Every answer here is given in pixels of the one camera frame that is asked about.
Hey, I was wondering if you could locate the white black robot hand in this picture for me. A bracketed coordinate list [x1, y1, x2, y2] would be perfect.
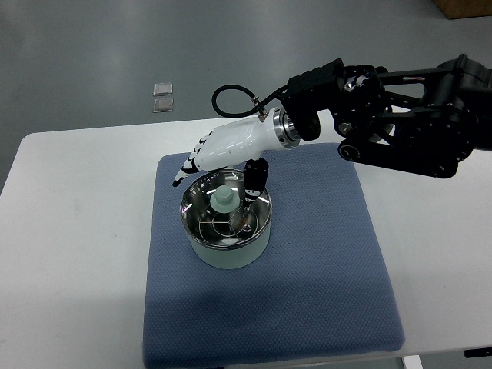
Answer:
[172, 108, 301, 207]

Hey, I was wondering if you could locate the glass lid with green knob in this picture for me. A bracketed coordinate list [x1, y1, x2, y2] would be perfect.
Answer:
[180, 169, 272, 251]

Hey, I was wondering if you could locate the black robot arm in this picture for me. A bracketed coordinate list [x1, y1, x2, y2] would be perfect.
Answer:
[278, 55, 491, 178]

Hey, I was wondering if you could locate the green pot with steel interior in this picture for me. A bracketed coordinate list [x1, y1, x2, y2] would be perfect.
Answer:
[180, 168, 272, 271]

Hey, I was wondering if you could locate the upper floor metal plate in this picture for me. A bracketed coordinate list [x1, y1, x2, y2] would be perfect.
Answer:
[153, 82, 173, 96]

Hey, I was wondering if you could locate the blue quilted mat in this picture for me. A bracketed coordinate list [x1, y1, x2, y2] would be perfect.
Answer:
[143, 143, 404, 368]

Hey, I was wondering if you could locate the brown cardboard box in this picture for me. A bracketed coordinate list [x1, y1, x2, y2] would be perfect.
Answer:
[434, 0, 491, 20]

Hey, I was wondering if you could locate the white table leg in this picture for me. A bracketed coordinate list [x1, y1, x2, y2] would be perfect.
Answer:
[401, 355, 423, 369]

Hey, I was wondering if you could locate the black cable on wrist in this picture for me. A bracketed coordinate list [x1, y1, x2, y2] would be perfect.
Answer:
[212, 84, 293, 120]

